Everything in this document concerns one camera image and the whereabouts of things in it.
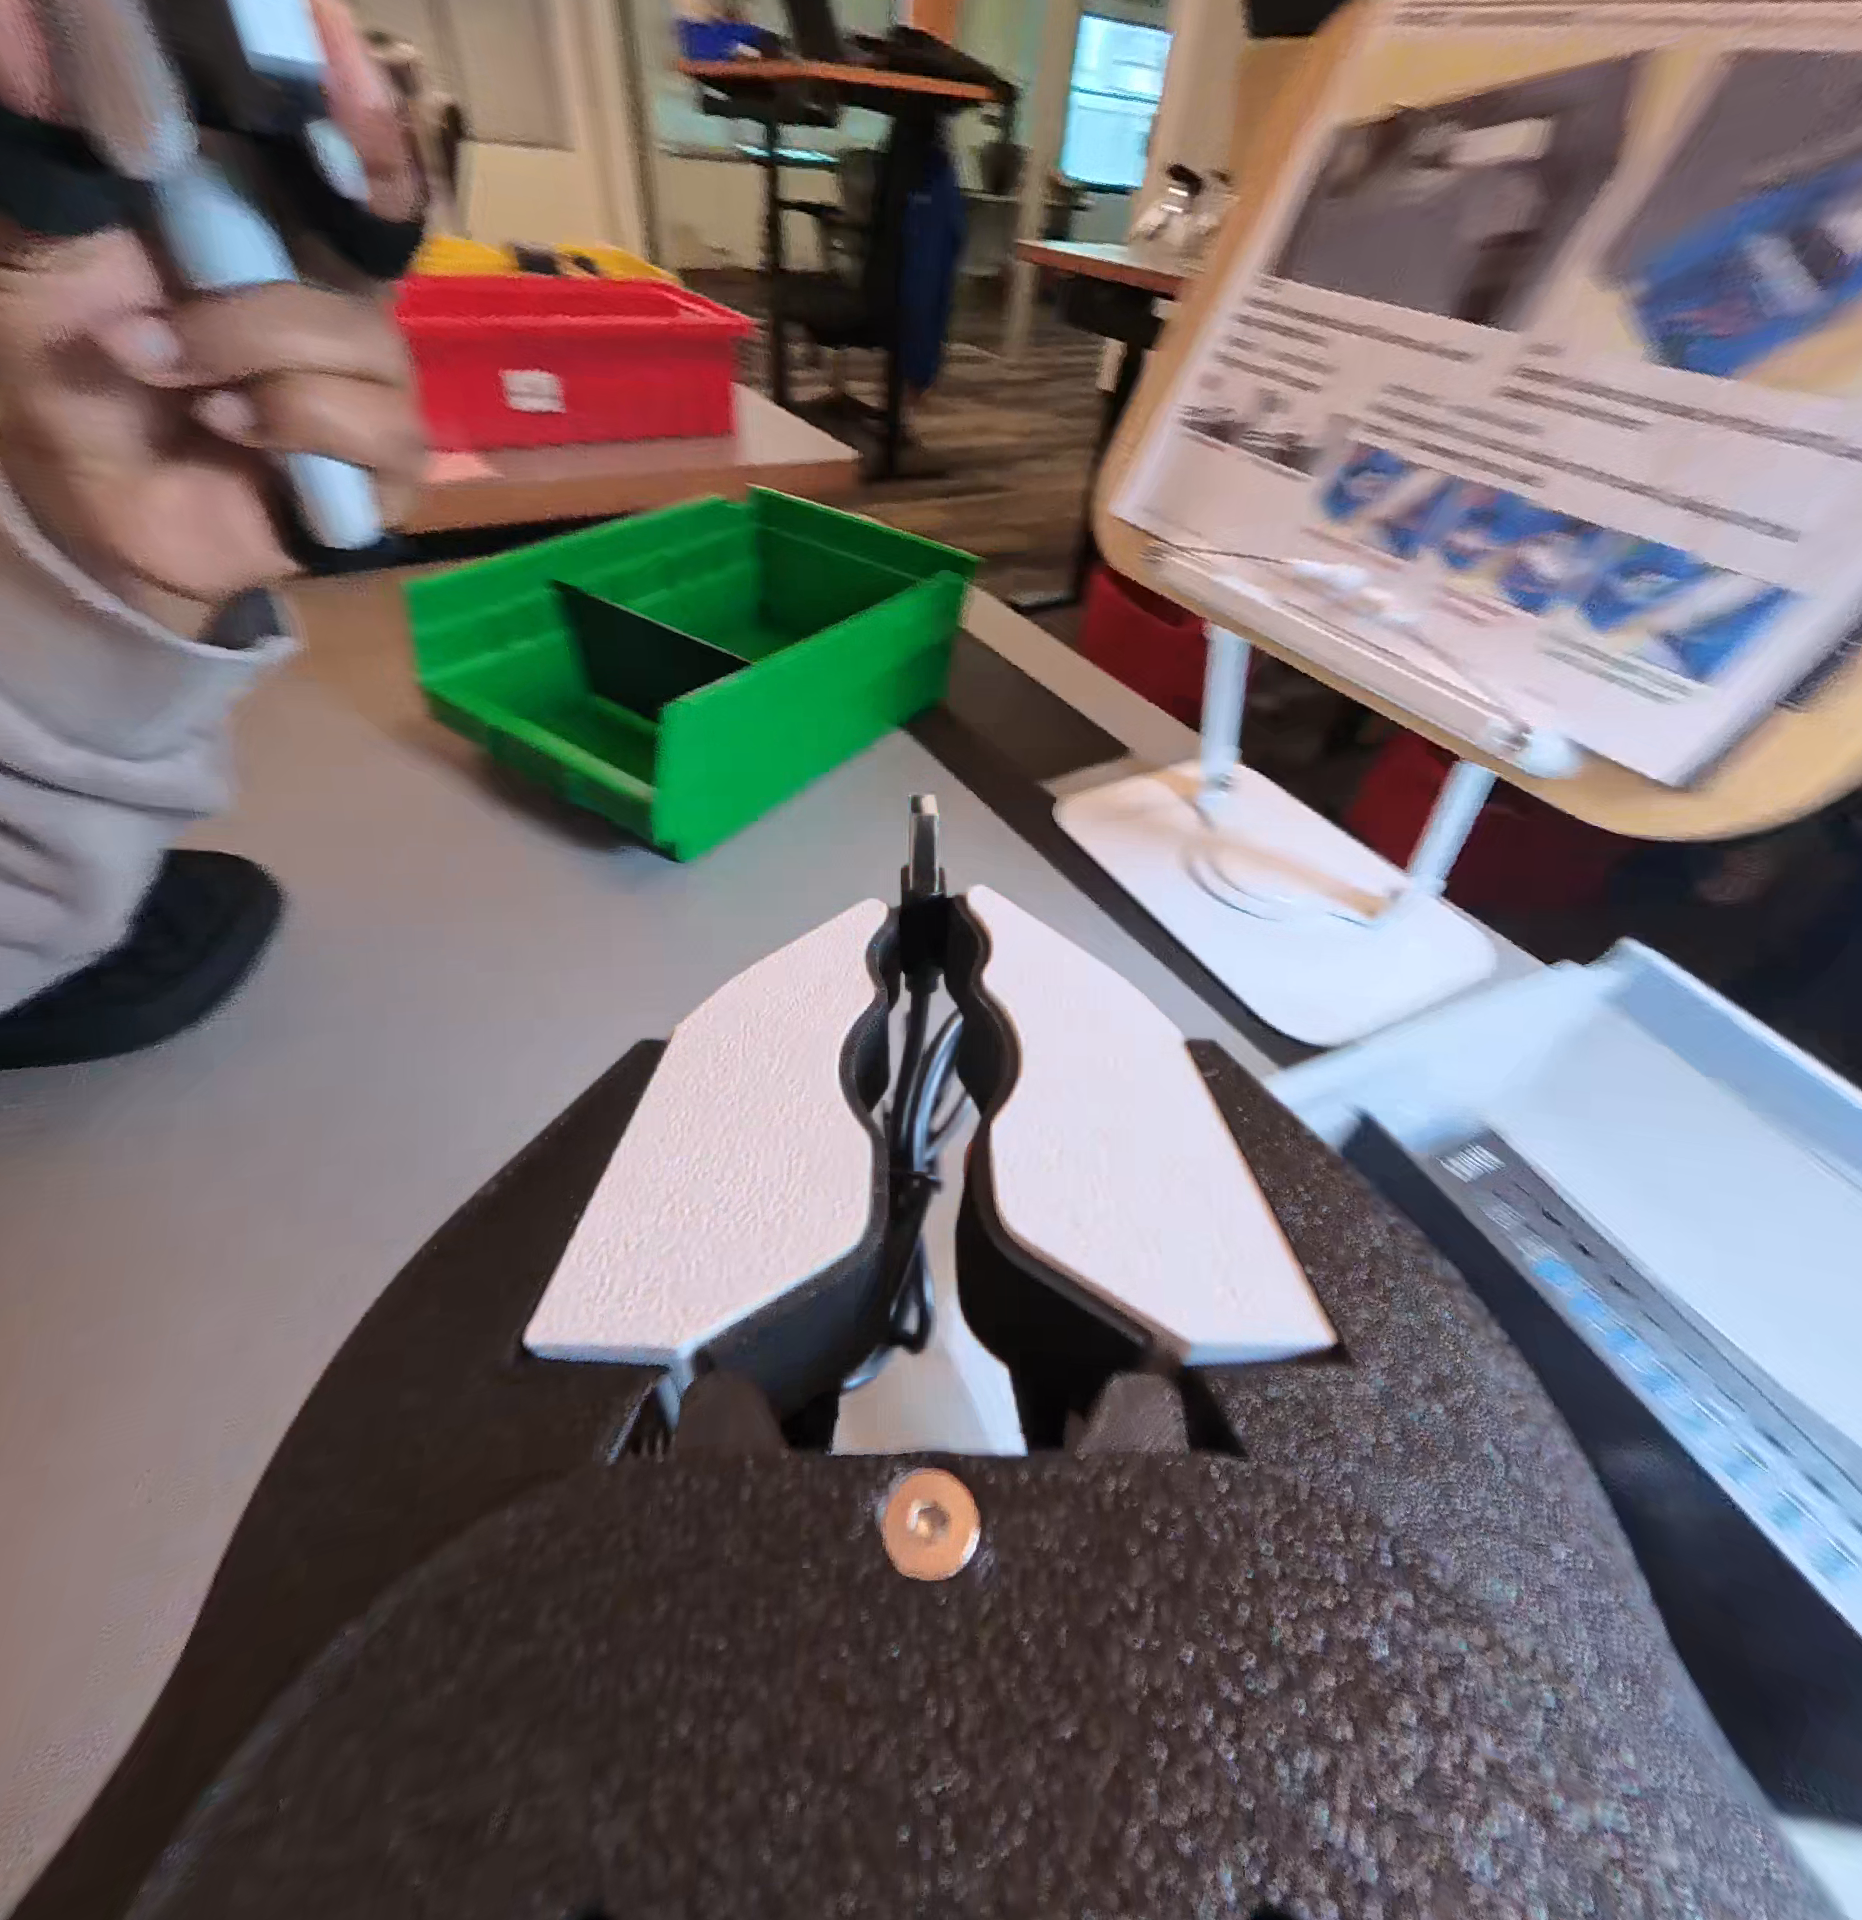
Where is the clear plastic bin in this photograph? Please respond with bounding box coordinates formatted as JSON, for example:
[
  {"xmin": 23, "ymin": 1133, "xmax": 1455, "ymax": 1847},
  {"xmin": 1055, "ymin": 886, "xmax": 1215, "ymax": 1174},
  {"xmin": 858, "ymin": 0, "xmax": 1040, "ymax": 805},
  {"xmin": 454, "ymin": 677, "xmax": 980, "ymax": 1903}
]
[{"xmin": 1267, "ymin": 938, "xmax": 1862, "ymax": 1920}]

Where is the person's left forearm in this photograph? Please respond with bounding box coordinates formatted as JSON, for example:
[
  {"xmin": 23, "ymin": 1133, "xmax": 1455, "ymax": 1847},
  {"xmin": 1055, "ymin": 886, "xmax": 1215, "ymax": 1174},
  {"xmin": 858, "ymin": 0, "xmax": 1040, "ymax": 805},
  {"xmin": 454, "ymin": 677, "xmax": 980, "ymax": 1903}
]
[{"xmin": 0, "ymin": 457, "xmax": 302, "ymax": 1037}]

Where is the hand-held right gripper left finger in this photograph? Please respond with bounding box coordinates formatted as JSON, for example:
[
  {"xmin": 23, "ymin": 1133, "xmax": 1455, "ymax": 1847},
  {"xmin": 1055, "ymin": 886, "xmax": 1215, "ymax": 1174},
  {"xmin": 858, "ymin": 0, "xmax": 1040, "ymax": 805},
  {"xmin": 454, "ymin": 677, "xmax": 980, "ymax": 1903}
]
[{"xmin": 523, "ymin": 898, "xmax": 892, "ymax": 1370}]

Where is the red plastic bin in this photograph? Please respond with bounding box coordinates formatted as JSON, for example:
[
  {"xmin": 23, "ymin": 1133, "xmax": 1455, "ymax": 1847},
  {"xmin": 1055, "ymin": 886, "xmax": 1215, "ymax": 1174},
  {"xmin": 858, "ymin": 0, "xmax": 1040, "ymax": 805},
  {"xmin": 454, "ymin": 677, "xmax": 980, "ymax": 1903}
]
[{"xmin": 391, "ymin": 273, "xmax": 755, "ymax": 450}]

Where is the blue jacket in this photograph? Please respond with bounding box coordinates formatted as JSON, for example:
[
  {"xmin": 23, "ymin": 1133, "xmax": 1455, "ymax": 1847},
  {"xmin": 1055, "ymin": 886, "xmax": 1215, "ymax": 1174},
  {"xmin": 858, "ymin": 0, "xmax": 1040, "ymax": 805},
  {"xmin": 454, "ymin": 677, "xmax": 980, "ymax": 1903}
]
[{"xmin": 889, "ymin": 142, "xmax": 973, "ymax": 395}]

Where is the black glossy cable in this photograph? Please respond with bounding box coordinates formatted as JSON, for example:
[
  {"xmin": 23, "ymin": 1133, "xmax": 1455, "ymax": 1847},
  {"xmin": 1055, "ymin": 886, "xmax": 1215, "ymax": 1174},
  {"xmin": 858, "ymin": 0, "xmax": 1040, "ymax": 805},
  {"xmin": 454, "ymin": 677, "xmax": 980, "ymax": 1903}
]
[{"xmin": 834, "ymin": 794, "xmax": 975, "ymax": 1398}]

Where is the white document stand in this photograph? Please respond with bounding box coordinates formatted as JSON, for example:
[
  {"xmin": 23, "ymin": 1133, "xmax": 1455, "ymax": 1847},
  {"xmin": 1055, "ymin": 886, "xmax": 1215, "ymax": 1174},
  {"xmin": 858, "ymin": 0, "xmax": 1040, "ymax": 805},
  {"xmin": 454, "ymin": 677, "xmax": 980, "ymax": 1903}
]
[{"xmin": 1049, "ymin": 0, "xmax": 1862, "ymax": 1049}]

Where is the printed instruction sheet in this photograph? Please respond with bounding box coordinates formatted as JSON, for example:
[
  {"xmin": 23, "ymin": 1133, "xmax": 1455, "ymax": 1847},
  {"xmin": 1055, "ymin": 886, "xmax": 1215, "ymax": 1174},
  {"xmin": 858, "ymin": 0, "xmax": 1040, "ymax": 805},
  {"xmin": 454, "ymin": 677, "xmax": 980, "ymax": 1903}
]
[{"xmin": 1125, "ymin": 0, "xmax": 1862, "ymax": 790}]

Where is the red tote bag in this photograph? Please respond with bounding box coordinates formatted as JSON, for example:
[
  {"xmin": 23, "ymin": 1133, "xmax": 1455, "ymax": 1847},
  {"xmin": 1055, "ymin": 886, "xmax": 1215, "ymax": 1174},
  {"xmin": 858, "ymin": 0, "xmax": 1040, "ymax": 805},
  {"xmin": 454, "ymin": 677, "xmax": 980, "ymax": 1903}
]
[
  {"xmin": 1077, "ymin": 565, "xmax": 1210, "ymax": 726},
  {"xmin": 1341, "ymin": 731, "xmax": 1630, "ymax": 919}
]

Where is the wooden standing desk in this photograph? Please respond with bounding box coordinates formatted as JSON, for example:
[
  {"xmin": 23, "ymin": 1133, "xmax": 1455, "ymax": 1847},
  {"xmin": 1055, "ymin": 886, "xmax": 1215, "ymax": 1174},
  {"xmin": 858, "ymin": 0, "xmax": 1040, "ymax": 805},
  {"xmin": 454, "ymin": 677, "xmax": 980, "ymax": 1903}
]
[
  {"xmin": 1013, "ymin": 237, "xmax": 1191, "ymax": 353},
  {"xmin": 677, "ymin": 26, "xmax": 1024, "ymax": 481}
]

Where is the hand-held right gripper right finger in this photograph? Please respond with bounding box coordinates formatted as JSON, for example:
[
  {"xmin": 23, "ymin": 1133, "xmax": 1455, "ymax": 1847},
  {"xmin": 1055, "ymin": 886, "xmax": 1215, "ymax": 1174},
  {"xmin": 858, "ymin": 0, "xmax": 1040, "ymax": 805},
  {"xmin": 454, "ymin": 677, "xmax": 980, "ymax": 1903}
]
[{"xmin": 952, "ymin": 884, "xmax": 1340, "ymax": 1370}]

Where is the person's left hand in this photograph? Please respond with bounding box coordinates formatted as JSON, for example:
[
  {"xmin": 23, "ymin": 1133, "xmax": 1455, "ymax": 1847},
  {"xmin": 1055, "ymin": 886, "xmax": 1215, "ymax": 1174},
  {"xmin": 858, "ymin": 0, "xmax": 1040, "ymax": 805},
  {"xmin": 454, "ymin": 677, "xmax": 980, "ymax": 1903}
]
[{"xmin": 0, "ymin": 0, "xmax": 428, "ymax": 602}]

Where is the yellow plastic bin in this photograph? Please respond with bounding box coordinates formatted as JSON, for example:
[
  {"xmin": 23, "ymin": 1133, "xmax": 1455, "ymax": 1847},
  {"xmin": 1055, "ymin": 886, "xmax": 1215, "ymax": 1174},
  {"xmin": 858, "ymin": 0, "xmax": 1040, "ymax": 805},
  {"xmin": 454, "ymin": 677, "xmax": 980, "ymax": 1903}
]
[{"xmin": 412, "ymin": 233, "xmax": 686, "ymax": 288}]

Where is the green plastic bin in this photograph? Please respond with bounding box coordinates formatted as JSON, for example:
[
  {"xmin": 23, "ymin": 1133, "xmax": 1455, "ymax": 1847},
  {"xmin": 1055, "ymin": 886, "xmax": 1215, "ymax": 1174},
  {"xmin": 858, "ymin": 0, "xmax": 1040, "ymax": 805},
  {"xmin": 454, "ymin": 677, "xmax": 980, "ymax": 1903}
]
[{"xmin": 402, "ymin": 487, "xmax": 983, "ymax": 865}]

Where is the black multi-port usb hub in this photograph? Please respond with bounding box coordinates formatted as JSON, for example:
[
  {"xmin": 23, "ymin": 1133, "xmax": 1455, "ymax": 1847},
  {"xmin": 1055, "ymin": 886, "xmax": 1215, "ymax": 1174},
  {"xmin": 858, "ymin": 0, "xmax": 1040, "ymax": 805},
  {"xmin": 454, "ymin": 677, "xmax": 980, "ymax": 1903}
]
[{"xmin": 1341, "ymin": 1116, "xmax": 1862, "ymax": 1825}]

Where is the black bin divider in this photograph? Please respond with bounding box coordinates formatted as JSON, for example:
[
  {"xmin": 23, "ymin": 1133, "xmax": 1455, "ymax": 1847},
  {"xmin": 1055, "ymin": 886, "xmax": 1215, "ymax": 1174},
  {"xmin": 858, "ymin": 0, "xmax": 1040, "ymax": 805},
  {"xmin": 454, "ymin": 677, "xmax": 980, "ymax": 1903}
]
[{"xmin": 552, "ymin": 577, "xmax": 754, "ymax": 720}]

